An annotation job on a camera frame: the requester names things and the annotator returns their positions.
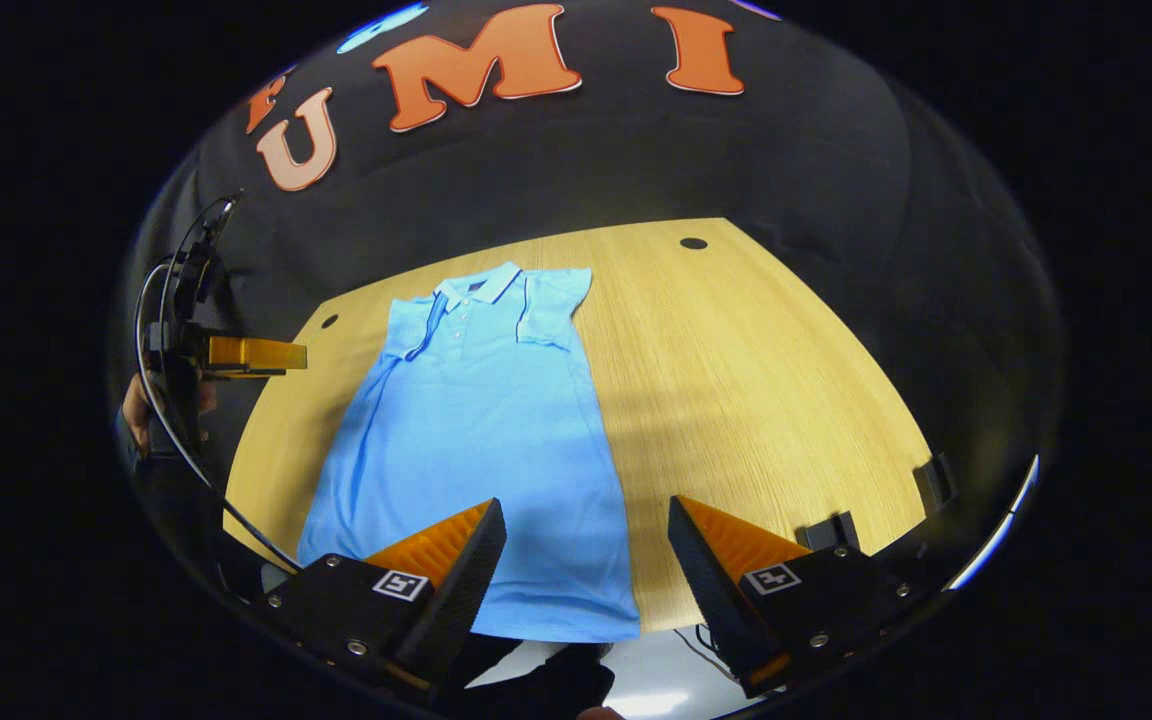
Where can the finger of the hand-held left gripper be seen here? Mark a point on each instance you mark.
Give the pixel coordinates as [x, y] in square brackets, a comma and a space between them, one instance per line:
[256, 354]

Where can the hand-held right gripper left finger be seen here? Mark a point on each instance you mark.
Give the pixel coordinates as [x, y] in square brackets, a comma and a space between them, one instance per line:
[456, 590]

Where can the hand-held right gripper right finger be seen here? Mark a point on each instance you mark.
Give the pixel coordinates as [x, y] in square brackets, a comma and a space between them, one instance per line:
[711, 590]

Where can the light blue T-shirt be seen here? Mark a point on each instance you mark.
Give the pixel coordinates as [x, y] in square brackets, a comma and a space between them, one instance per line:
[476, 430]

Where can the person's dark clothing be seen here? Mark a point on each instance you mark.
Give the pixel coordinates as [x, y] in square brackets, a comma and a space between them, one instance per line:
[546, 690]

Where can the black backdrop cloth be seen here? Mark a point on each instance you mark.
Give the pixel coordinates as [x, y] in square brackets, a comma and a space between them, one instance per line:
[586, 160]

